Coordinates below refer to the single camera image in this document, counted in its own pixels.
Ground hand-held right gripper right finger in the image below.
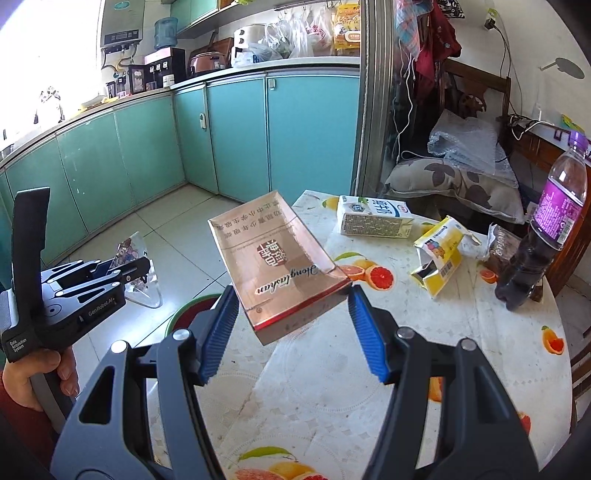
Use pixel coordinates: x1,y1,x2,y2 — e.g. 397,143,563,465
347,284,541,480

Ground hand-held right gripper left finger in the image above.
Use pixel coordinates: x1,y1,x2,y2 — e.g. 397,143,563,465
50,285,241,480

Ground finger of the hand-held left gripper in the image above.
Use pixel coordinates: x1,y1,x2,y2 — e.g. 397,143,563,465
58,257,152,298
44,259,116,283

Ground clear silver foil bag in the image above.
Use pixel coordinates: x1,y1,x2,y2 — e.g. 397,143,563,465
111,231,163,309

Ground green red plastic basin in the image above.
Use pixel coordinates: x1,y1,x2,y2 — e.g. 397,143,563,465
165,293,225,344

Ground red gold cigarette box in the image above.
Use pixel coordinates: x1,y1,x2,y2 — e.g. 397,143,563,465
207,189,354,347

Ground person's left hand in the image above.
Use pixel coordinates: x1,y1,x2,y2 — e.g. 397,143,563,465
2,344,79,411

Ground torn yellow drink carton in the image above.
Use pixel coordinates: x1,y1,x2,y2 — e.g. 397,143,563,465
410,216,481,301

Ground white milk carton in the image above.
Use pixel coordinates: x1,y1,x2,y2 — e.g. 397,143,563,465
336,195,415,238

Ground teal kitchen base cabinets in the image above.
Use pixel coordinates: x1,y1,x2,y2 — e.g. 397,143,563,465
0,69,362,287

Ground brown snack wrapper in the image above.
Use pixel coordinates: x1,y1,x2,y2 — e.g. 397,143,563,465
482,224,543,303

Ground kitchen faucet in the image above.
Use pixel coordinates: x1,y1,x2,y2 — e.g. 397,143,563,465
34,88,63,123

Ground leaf pattern cushion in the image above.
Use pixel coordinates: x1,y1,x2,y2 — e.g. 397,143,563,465
385,157,525,224

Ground small black countertop appliance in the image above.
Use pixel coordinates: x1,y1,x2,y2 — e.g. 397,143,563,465
128,64,149,93

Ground black pink water dispenser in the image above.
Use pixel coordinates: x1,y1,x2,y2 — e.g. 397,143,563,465
144,47,186,88

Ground purple label dark drink bottle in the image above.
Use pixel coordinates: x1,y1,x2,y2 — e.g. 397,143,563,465
494,130,591,311

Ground bubble wrap bag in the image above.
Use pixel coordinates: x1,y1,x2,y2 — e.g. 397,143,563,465
427,111,518,188

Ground brown rice cooker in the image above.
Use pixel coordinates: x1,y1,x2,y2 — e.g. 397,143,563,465
189,51,227,77

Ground blue water jug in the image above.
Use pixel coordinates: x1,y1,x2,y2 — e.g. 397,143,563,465
153,17,180,51

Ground wooden chair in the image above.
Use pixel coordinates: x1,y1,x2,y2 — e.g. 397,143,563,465
443,60,527,222

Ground white kitchen appliance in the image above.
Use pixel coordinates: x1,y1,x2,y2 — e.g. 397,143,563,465
233,24,269,65

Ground hanging clear plastic bag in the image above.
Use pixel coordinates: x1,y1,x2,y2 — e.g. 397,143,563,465
277,11,310,58

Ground red garment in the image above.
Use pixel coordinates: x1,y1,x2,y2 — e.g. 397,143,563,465
416,0,462,107

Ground hanging red print plastic bag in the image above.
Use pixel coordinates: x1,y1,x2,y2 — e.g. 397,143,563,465
307,7,334,51

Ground blue plaid cloth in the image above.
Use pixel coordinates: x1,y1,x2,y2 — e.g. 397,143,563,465
396,0,432,61

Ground yellow food package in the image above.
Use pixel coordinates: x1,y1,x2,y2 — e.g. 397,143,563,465
333,4,362,51

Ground metal door frame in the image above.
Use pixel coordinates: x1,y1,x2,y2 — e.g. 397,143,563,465
355,0,398,199

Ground silver wall water heater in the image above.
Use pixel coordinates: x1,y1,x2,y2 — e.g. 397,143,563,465
99,0,144,47

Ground white cable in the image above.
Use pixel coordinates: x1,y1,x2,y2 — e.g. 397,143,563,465
394,46,419,162

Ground teal wall cabinet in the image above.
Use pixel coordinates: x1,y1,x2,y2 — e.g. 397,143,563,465
171,0,222,28

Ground wall charger with black cable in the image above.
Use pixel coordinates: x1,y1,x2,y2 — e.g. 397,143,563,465
485,9,514,116

